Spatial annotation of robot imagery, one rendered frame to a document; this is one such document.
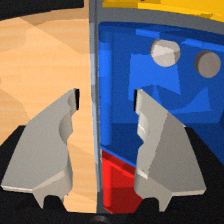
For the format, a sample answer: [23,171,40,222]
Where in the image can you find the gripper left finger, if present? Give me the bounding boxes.
[0,88,80,216]

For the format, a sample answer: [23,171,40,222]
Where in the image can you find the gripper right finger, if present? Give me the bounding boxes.
[133,89,224,224]

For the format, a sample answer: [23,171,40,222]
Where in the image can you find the red open bin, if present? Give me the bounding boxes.
[102,149,143,213]

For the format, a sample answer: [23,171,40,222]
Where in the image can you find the grey round disc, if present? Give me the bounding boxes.
[194,50,221,78]
[150,39,180,67]

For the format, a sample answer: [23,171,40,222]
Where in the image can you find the blue bin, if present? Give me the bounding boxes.
[98,21,224,168]

